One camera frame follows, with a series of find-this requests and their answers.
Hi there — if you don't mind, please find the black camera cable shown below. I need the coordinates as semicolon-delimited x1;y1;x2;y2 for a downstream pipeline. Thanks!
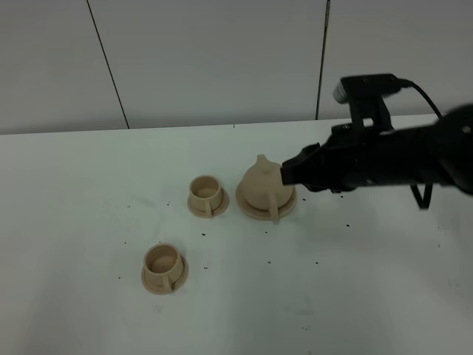
398;78;443;119

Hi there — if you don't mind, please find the beige teacup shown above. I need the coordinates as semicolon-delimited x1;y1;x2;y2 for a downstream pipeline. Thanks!
141;243;189;295
187;175;230;218

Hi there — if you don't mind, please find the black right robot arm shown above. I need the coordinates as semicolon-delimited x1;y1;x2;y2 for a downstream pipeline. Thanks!
280;105;472;209

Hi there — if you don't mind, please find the beige teacup far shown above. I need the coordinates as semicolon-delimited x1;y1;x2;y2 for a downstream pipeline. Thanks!
187;175;230;218

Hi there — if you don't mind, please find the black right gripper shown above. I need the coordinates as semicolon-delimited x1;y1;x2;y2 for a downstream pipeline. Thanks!
281;126;443;192

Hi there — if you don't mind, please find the beige teacup near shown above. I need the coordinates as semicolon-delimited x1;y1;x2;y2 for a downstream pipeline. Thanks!
141;243;189;295

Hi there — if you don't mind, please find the beige teapot saucer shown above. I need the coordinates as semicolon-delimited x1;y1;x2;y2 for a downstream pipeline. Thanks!
235;183;298;223

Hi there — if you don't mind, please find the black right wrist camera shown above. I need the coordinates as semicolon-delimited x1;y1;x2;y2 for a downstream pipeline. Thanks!
333;74;401;132

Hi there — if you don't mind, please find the beige teapot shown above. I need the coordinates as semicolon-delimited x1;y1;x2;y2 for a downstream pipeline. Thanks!
240;154;295;208

